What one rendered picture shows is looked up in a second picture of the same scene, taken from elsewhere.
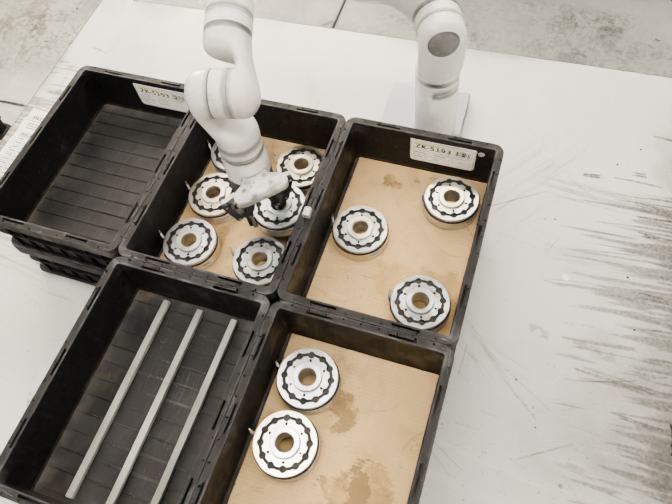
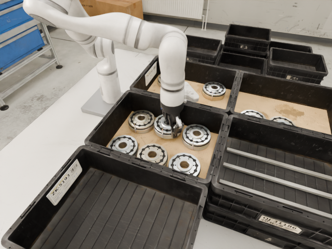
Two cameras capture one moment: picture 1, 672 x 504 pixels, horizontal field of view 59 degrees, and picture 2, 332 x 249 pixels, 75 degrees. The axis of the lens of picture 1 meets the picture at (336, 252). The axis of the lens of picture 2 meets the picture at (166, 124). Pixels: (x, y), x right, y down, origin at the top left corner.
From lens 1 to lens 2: 1.01 m
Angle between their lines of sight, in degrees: 54
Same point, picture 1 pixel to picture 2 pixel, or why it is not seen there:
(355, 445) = (271, 112)
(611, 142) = (134, 64)
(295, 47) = (22, 150)
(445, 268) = (195, 86)
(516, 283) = not seen: hidden behind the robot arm
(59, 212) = not seen: outside the picture
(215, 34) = (149, 25)
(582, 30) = (34, 104)
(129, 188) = (129, 216)
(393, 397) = (249, 102)
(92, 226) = (160, 241)
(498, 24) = (9, 128)
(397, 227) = not seen: hidden behind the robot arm
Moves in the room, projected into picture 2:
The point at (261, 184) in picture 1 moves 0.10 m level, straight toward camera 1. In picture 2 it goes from (188, 88) to (218, 83)
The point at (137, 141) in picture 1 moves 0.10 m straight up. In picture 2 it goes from (86, 215) to (75, 199)
